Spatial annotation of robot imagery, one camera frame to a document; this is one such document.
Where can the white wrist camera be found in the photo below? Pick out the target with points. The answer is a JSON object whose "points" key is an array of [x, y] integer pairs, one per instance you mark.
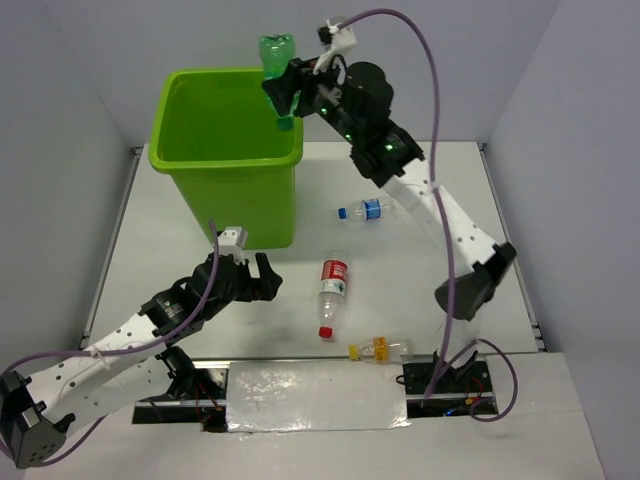
{"points": [[231, 242], [336, 40]]}

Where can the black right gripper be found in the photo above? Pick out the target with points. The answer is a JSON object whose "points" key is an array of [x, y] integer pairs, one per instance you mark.
{"points": [[299, 75]]}

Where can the green plastic bottle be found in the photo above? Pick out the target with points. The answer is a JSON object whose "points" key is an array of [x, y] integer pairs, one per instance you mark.
{"points": [[275, 53]]}

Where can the green plastic bin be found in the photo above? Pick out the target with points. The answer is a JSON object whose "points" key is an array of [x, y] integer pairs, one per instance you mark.
{"points": [[216, 136]]}

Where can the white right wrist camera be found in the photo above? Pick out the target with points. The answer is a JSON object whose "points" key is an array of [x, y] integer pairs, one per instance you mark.
{"points": [[336, 40]]}

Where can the silver foil sheet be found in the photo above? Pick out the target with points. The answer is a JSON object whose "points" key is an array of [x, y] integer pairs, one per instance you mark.
{"points": [[319, 395]]}

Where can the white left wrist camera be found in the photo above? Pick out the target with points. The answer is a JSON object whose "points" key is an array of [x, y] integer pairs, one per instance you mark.
{"points": [[231, 242]]}

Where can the clear bottle blue cap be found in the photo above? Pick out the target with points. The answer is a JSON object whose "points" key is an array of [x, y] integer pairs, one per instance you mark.
{"points": [[370, 210]]}

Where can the clear bottle red label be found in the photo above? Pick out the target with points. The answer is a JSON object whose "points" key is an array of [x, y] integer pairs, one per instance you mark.
{"points": [[331, 296]]}

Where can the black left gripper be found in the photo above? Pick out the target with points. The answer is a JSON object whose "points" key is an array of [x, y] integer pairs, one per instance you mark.
{"points": [[265, 287]]}

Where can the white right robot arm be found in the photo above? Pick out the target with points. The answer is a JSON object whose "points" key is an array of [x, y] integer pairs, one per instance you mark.
{"points": [[355, 100]]}

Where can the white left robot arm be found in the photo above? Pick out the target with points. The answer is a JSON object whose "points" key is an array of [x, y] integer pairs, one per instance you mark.
{"points": [[140, 360]]}

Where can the clear bottle yellow cap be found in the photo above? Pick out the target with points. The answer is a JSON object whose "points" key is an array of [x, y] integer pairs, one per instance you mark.
{"points": [[381, 350]]}

